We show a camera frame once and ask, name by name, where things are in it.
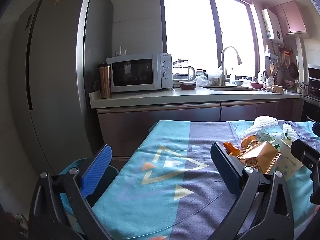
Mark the brown base cabinets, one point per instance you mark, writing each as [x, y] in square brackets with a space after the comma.
[160, 115]

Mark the red bowl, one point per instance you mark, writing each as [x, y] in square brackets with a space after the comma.
[257, 85]

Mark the dotted paper cup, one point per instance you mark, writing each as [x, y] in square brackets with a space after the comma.
[287, 162]

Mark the steel kitchen faucet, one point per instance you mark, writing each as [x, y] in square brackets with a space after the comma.
[223, 65]

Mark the white wall hooks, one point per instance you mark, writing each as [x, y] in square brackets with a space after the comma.
[121, 51]

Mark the blue plastic bin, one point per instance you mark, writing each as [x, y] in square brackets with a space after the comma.
[113, 173]

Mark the lidded container dark contents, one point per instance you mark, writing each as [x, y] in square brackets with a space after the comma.
[187, 85]

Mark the built-in black oven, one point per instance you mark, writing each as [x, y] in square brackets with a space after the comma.
[312, 85]

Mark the clear green plastic wrapper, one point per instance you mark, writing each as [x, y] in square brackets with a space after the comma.
[271, 136]

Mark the kitchen window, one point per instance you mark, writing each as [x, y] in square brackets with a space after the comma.
[190, 30]

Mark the grey refrigerator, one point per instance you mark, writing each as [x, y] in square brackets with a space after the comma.
[57, 80]

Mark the orange peel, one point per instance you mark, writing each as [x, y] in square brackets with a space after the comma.
[231, 149]

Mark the clear plastic bag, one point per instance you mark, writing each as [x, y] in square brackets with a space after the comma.
[210, 78]

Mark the gold foil snack bag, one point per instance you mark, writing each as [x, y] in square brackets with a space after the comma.
[260, 158]

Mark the white foam fruit net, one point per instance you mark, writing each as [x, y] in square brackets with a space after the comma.
[260, 125]

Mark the white kitchen countertop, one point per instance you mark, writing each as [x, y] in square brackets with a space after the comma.
[155, 96]

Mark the white microwave oven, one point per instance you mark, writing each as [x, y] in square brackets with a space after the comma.
[132, 72]

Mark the copper travel tumbler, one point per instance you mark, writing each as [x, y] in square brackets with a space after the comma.
[105, 82]

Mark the pink wall cabinet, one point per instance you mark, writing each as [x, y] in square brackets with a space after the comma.
[292, 17]

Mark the white wall water heater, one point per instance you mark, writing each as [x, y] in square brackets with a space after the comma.
[272, 25]

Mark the teal printed tablecloth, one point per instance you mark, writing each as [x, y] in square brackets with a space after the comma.
[160, 192]

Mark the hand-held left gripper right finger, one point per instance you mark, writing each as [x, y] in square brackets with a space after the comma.
[226, 170]

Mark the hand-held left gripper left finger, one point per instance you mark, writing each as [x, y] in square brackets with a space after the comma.
[97, 170]

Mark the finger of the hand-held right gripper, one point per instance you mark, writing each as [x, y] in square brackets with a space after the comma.
[303, 152]
[317, 130]

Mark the glass electric kettle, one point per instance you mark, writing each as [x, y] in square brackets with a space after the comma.
[181, 70]

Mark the hanging black frying pan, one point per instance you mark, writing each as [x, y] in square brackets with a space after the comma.
[293, 70]

